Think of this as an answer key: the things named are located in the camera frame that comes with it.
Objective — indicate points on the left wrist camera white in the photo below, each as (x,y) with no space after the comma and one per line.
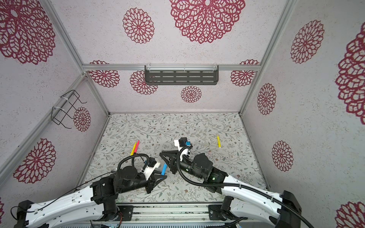
(151,165)

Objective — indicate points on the yellow highlighter pen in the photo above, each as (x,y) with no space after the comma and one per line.
(218,141)
(133,150)

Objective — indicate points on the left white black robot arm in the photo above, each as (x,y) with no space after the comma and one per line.
(96,202)

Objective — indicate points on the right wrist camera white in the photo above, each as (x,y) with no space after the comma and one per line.
(184,142)

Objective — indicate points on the pink highlighter pen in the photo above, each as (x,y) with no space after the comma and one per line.
(137,146)

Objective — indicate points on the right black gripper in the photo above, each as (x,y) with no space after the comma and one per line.
(170,158)

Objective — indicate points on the black wire wall basket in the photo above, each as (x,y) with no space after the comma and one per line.
(61,112)

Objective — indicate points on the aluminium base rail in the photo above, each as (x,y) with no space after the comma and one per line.
(169,213)

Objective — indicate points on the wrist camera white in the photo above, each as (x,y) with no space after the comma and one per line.
(184,142)
(151,165)

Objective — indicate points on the dark grey wall shelf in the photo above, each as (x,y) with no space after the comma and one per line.
(181,76)

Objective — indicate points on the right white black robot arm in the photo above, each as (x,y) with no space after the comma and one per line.
(241,200)

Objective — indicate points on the blue highlighter pen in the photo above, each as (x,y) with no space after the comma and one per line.
(164,169)

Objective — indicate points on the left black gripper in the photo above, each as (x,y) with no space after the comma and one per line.
(152,183)

